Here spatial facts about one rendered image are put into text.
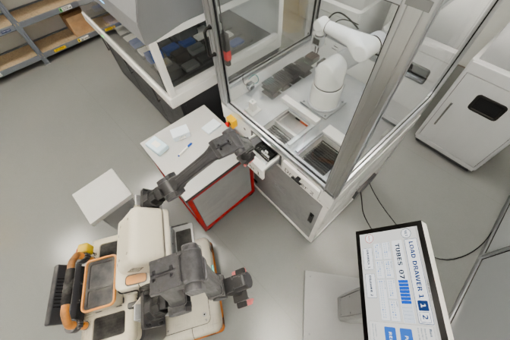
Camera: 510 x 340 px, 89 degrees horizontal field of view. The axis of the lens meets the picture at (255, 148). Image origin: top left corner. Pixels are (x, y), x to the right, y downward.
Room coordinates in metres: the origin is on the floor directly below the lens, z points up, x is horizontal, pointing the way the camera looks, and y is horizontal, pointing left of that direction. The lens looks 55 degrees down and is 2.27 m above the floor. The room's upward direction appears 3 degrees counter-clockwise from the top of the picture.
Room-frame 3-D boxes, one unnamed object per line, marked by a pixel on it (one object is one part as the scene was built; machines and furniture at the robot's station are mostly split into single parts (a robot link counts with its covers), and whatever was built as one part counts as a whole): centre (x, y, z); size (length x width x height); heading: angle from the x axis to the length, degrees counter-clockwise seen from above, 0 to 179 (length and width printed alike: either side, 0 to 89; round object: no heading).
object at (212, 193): (1.11, 0.43, 0.38); 0.62 x 0.58 x 0.76; 39
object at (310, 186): (0.74, -0.26, 0.87); 0.29 x 0.02 x 0.11; 39
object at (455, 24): (0.88, -0.77, 1.52); 0.87 x 0.01 x 0.86; 129
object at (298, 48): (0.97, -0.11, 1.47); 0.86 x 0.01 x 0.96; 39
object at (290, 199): (1.25, -0.47, 0.40); 1.03 x 0.95 x 0.80; 39
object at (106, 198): (0.77, 1.01, 0.38); 0.30 x 0.30 x 0.76; 42
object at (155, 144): (1.12, 0.70, 0.78); 0.15 x 0.10 x 0.04; 50
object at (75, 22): (3.98, 2.54, 0.28); 0.41 x 0.32 x 0.28; 132
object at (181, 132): (1.23, 0.55, 0.79); 0.13 x 0.09 x 0.05; 114
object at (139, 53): (2.53, 0.75, 1.13); 1.78 x 1.14 x 0.45; 39
